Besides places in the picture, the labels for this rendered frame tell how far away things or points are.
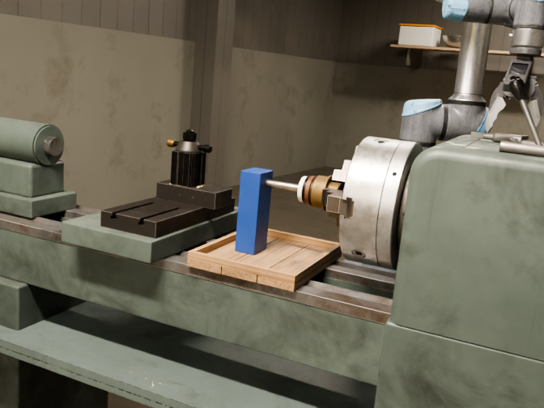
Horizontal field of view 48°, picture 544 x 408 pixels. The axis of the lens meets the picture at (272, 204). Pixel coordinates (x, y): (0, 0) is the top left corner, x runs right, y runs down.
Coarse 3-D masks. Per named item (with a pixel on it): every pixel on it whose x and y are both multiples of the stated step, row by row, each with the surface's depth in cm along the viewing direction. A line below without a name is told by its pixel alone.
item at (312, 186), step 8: (312, 176) 157; (320, 176) 156; (328, 176) 155; (304, 184) 156; (312, 184) 155; (320, 184) 154; (328, 184) 154; (336, 184) 155; (304, 192) 156; (312, 192) 154; (320, 192) 153; (304, 200) 157; (312, 200) 155; (320, 200) 154; (320, 208) 157
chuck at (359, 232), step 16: (368, 144) 144; (384, 144) 144; (352, 160) 141; (368, 160) 140; (384, 160) 139; (352, 176) 139; (368, 176) 138; (384, 176) 137; (352, 192) 138; (368, 192) 137; (368, 208) 137; (352, 224) 139; (368, 224) 137; (352, 240) 141; (368, 240) 139; (352, 256) 146; (368, 256) 143
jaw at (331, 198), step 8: (328, 192) 147; (336, 192) 148; (328, 200) 143; (336, 200) 142; (344, 200) 140; (328, 208) 143; (336, 208) 142; (344, 208) 140; (352, 208) 139; (352, 216) 139
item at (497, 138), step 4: (472, 132) 147; (476, 132) 147; (472, 136) 147; (476, 136) 146; (480, 136) 146; (484, 136) 146; (488, 136) 146; (492, 136) 145; (496, 136) 145; (500, 136) 144; (504, 136) 144; (508, 136) 144; (512, 136) 144; (516, 136) 144; (520, 136) 144; (492, 140) 146; (496, 140) 145; (500, 140) 145; (504, 140) 144; (508, 140) 144; (520, 140) 143
